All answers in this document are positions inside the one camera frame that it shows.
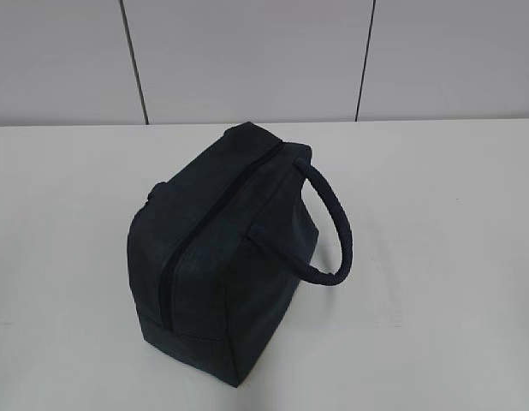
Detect dark blue fabric bag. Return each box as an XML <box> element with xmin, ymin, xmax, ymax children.
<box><xmin>127</xmin><ymin>122</ymin><xmax>354</xmax><ymax>387</ymax></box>

